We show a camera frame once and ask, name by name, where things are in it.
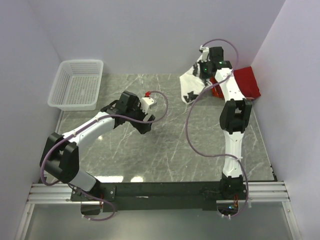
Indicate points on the aluminium rail frame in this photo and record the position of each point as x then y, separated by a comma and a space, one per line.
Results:
161, 211

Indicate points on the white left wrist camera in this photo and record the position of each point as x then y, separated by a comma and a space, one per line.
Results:
147, 102

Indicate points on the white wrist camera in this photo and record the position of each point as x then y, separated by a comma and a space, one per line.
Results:
147, 102
205, 54

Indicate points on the white t shirt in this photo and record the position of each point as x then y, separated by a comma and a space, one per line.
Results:
191, 85

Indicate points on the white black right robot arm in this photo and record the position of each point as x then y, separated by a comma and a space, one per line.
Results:
233, 119

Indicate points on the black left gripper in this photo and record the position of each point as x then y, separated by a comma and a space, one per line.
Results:
142, 127

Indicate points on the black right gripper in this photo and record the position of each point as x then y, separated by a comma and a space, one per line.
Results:
202, 74

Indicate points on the black base crossbar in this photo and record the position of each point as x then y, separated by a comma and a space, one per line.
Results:
131, 196

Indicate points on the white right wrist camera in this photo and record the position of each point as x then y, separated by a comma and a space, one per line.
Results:
205, 54

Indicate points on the white plastic basket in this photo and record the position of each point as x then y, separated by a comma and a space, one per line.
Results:
76, 85

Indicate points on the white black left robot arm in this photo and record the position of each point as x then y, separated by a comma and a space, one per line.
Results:
61, 155

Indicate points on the folded red t shirt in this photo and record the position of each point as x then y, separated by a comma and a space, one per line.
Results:
247, 83

